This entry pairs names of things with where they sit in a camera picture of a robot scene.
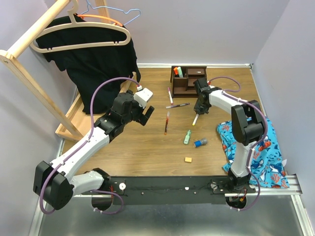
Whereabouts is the blue wire hanger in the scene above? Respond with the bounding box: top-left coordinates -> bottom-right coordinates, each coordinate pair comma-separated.
78,0 -> 141,26

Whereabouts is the aluminium rail frame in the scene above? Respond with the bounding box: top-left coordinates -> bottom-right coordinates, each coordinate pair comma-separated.
28,140 -> 315,236

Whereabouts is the beige wooden hanger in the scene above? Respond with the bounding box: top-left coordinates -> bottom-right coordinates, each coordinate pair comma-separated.
30,0 -> 132,54

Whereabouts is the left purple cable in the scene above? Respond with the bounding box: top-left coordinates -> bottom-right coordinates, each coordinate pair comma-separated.
39,77 -> 142,215

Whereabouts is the black t-shirt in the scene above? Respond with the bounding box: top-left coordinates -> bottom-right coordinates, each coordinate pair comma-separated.
35,16 -> 141,115

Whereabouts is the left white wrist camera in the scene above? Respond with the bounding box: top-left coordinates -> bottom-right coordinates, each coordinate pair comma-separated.
133,85 -> 153,109

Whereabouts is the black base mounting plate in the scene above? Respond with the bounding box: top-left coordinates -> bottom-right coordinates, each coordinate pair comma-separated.
98,176 -> 255,205

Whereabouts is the wooden clothes rack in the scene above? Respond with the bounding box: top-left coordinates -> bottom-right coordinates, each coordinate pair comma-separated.
0,0 -> 137,142

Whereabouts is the blue grey glue stick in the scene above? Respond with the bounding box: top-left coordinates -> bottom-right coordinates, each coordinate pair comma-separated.
193,138 -> 208,148

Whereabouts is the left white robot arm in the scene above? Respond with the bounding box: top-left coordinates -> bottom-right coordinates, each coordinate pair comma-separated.
33,88 -> 154,210

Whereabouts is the dark wooden desk organizer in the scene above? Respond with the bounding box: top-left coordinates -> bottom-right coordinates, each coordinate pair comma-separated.
170,65 -> 207,98

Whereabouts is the orange plastic hanger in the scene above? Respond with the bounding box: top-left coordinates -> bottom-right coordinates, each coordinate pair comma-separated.
76,14 -> 123,27

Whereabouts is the blue shark print cloth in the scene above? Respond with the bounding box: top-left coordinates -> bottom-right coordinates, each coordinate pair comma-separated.
217,119 -> 289,188

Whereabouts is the red clear pen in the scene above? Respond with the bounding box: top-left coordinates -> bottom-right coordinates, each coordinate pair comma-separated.
164,111 -> 170,135

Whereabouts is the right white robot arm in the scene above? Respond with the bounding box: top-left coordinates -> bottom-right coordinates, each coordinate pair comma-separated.
193,78 -> 268,193

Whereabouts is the yellow capped white marker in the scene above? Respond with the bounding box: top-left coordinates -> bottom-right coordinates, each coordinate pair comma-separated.
192,114 -> 199,126

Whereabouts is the pink capped white marker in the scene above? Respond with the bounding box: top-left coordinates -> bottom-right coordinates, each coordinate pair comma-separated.
168,87 -> 174,105

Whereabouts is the mint green highlighter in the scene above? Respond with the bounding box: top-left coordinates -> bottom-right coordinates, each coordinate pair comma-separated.
177,66 -> 184,78

